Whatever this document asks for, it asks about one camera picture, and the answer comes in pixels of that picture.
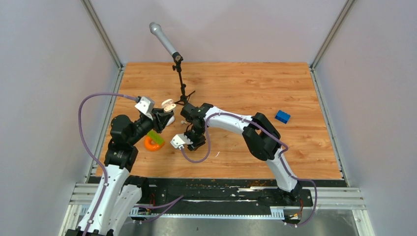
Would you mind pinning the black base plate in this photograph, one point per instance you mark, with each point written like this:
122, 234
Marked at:
221, 196

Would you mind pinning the green block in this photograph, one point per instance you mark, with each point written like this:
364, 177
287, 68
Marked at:
155, 137

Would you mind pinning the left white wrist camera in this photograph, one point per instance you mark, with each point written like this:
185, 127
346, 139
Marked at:
145, 106

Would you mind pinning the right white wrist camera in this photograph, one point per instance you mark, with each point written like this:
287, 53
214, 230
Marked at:
179, 141

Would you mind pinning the orange ring toy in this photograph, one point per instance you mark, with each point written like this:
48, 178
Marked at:
151, 145

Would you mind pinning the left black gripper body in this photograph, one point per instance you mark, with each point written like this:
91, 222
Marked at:
156, 123

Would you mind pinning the white earbud charging case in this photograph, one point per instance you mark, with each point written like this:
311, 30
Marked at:
170, 121

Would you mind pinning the grey microphone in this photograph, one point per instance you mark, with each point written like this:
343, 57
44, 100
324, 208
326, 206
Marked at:
157, 31

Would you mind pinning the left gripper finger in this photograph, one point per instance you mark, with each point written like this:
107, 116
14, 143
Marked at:
158, 112
165, 119

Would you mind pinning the blue object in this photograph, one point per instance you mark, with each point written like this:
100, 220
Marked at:
282, 116

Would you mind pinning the black tripod microphone stand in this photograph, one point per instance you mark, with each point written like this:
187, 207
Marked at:
184, 99

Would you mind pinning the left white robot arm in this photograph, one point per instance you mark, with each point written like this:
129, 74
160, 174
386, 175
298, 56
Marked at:
118, 190

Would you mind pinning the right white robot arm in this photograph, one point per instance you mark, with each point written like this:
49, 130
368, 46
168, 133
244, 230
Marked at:
261, 137

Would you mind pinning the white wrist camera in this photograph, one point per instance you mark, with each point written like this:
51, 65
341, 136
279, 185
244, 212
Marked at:
179, 141
145, 106

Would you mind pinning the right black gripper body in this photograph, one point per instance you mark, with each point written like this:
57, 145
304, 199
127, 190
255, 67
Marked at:
195, 135

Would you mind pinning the small beige charging case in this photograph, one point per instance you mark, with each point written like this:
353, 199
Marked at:
168, 105

